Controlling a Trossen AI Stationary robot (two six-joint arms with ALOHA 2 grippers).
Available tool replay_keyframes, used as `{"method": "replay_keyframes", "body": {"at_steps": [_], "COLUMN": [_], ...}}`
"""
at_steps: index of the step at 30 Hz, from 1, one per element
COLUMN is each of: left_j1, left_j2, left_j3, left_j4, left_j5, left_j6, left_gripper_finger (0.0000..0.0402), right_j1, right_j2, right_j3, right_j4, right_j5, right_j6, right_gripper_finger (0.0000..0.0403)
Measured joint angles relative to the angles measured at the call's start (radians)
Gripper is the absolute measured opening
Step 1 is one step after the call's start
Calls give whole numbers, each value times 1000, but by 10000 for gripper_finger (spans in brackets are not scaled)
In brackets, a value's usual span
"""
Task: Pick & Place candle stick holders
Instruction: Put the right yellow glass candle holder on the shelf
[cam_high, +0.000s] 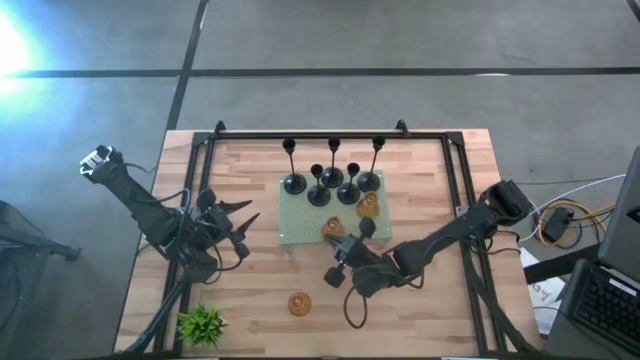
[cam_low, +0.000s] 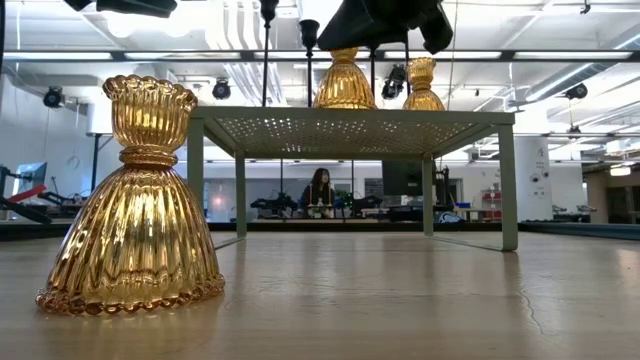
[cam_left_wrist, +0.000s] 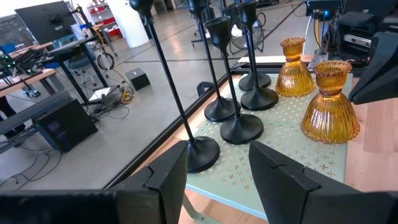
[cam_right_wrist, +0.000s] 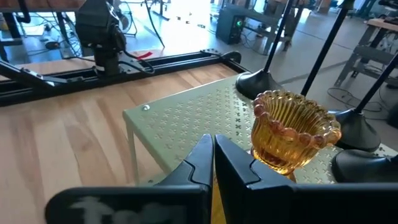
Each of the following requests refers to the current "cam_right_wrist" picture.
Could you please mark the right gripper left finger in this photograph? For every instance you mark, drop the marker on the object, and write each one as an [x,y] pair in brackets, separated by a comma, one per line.
[180,202]

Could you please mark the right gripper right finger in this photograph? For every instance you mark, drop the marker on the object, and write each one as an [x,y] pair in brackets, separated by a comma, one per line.
[264,202]

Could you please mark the amber glass candle holder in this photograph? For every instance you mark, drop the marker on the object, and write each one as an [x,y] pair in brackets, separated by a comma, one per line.
[292,137]

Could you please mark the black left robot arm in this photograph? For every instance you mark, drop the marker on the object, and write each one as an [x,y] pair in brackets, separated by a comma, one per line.
[99,28]

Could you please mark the green perforated metal shelf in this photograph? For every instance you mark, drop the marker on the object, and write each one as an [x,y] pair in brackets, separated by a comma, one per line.
[192,124]

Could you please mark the black computer tower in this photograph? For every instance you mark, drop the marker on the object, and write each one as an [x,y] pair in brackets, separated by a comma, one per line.
[230,26]

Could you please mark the grey metal workbench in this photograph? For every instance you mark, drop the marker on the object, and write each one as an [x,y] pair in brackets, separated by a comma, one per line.
[370,53]

